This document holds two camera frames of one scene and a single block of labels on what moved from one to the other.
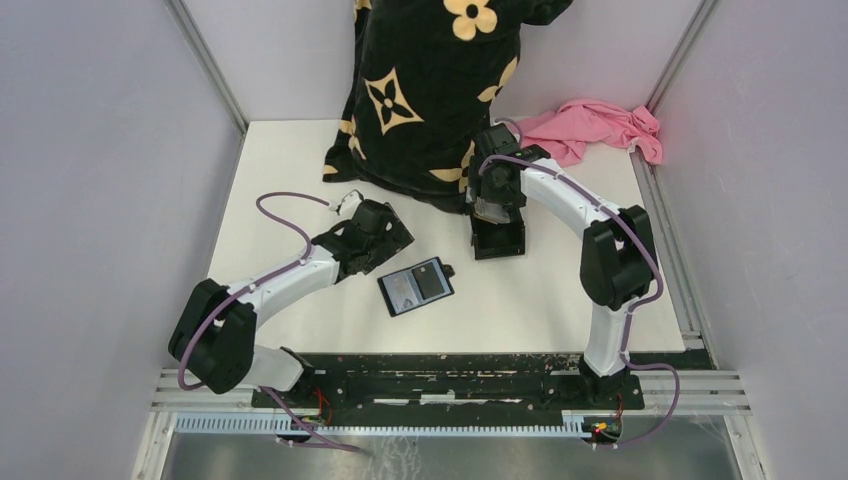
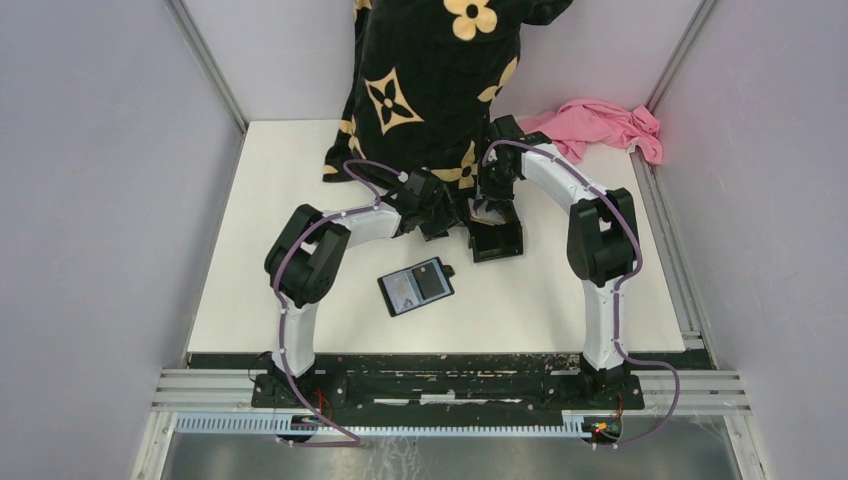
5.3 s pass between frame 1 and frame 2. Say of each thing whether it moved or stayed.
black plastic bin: stayed
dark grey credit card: stayed
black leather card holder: stayed
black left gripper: moved
